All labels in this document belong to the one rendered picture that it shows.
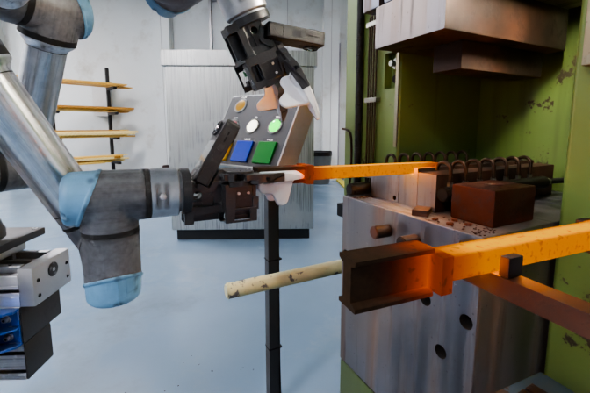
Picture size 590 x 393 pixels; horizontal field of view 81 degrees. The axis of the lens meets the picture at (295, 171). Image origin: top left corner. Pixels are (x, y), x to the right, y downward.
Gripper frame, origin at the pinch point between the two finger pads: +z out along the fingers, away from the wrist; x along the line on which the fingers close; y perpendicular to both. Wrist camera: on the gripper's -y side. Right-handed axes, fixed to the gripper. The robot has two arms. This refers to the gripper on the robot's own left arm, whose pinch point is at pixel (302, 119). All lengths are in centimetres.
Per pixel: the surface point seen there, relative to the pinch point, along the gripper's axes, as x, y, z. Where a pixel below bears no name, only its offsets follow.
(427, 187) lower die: 8.1, -16.2, 22.8
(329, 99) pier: -537, -318, 97
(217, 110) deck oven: -261, -44, 7
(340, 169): 4.7, -1.0, 10.9
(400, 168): 4.3, -14.4, 18.0
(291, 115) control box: -39.1, -15.1, 5.1
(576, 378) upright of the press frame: 31, -16, 58
